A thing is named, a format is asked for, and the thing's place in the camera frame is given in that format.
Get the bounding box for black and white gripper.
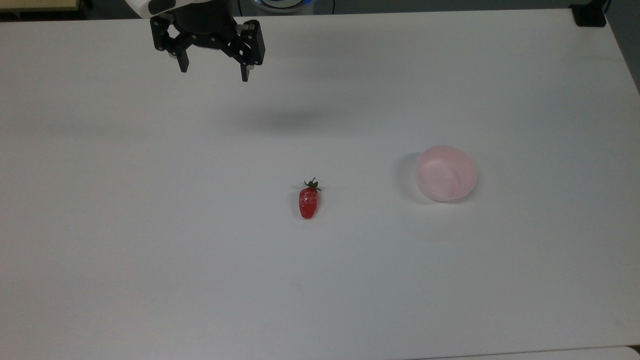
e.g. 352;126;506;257
150;0;266;83

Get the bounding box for red strawberry with green stem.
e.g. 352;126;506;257
298;177;322;220

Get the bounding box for pink plastic bowl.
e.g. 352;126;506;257
416;145;479;203

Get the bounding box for wooden side table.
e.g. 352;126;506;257
0;0;82;13

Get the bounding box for black table clamp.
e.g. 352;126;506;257
570;0;612;28

